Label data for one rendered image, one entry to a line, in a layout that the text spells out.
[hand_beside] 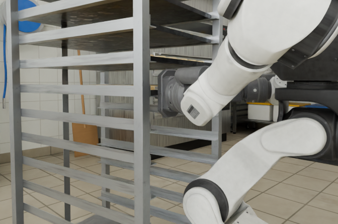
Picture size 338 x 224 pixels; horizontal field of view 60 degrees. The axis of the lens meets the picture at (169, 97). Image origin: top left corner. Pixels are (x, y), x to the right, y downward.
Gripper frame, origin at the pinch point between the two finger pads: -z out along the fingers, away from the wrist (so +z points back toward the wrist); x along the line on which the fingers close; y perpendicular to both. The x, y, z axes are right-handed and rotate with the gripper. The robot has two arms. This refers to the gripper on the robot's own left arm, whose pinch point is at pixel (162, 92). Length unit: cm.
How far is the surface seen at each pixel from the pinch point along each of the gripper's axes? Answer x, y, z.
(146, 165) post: -18.5, 5.7, 2.8
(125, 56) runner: 9.8, 8.6, -5.1
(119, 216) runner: -35.2, 9.9, -7.3
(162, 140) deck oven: -59, -93, -204
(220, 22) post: 24.7, -32.3, -19.1
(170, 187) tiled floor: -78, -64, -125
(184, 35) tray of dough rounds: 17.7, -13.2, -11.4
